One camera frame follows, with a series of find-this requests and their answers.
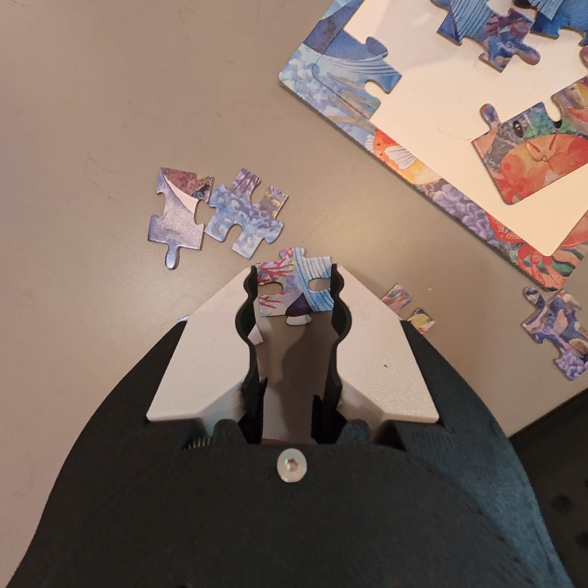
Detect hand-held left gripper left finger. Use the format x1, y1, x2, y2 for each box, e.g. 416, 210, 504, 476
146, 266, 268, 443

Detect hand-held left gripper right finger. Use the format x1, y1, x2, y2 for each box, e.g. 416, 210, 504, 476
312, 265, 439, 443

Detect joined orange crab puzzle pieces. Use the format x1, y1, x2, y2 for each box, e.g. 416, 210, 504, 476
472, 75, 588, 206

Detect sea print jigsaw puzzle board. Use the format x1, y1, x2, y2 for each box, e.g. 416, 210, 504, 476
278, 0, 588, 291

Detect blue swoosh corner puzzle piece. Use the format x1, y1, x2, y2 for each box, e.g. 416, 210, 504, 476
311, 36, 402, 121

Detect pink coral seahorse puzzle piece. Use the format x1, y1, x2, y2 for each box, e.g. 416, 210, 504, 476
478, 7, 542, 73

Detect dark blue striped puzzle piece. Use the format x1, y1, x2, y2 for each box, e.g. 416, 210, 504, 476
514, 0, 588, 47

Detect purple grey peeled puzzle piece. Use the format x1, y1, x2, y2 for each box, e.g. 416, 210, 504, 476
147, 166, 215, 270

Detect pale blue zebra-striped puzzle piece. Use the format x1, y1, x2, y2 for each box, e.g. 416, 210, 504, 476
203, 168, 290, 261

